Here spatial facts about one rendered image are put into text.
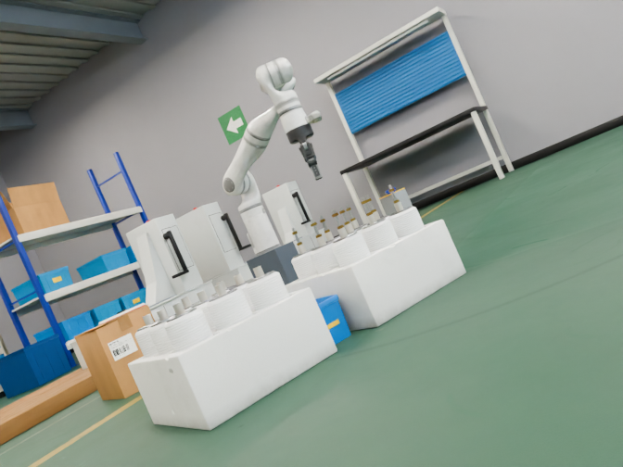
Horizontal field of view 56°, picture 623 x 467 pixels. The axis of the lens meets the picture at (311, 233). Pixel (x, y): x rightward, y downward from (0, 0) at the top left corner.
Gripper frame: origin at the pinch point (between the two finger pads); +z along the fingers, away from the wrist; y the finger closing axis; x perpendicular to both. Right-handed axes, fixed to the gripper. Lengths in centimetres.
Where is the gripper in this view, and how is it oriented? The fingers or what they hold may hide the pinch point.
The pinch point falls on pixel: (317, 174)
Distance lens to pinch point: 170.1
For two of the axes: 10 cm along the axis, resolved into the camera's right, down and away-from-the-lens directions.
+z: 3.9, 9.2, 0.3
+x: 9.2, -3.9, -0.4
